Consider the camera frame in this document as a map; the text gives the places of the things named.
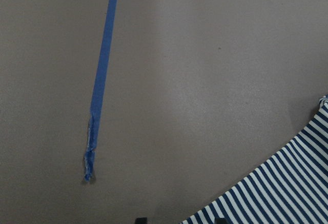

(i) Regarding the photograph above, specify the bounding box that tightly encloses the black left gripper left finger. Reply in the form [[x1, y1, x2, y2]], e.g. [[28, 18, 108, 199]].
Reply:
[[135, 217, 147, 224]]

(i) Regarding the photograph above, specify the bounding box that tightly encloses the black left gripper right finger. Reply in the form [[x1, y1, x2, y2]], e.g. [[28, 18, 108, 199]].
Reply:
[[214, 217, 226, 224]]

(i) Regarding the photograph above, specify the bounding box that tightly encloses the navy white striped polo shirt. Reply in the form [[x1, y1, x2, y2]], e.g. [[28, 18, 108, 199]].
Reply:
[[186, 96, 327, 223]]

